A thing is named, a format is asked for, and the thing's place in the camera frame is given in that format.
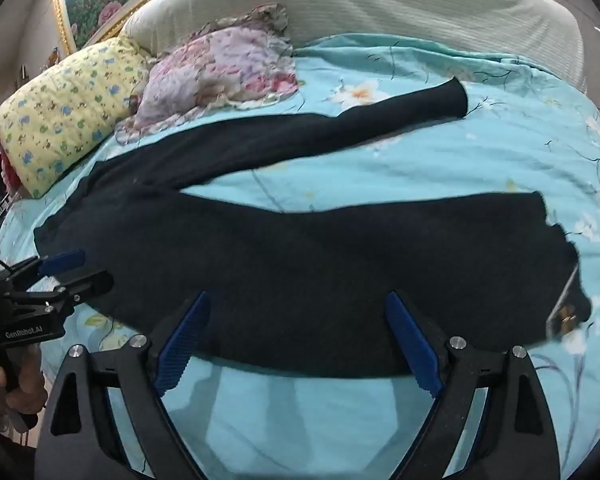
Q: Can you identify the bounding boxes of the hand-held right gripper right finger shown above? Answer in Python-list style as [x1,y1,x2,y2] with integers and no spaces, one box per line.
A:
[385,290,563,480]

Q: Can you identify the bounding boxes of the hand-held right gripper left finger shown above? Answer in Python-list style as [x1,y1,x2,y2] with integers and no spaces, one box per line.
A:
[34,290,213,480]

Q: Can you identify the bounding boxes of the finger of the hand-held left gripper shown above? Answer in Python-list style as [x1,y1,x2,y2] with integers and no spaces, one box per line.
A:
[0,249,87,283]
[7,270,115,307]

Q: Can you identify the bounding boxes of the black pants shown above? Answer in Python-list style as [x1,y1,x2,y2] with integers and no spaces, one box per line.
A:
[32,76,593,380]

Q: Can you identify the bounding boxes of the person's left forearm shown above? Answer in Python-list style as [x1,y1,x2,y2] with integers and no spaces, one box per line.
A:
[0,412,38,480]

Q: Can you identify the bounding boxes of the person's left hand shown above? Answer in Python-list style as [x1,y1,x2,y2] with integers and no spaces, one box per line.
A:
[0,347,48,431]

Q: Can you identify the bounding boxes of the red cloth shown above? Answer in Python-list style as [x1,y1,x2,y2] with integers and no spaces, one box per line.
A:
[0,152,25,197]

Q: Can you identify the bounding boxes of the yellow floral pillow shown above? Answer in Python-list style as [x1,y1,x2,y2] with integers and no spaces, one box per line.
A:
[0,36,151,200]

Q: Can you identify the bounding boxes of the teal floral bed sheet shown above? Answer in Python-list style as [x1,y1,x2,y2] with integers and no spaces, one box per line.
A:
[0,32,600,480]

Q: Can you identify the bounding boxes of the pink floral quilt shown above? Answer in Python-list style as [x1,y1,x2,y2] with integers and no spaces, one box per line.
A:
[114,2,301,143]

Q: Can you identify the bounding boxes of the gold framed landscape painting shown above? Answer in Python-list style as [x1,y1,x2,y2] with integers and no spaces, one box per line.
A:
[50,0,216,56]

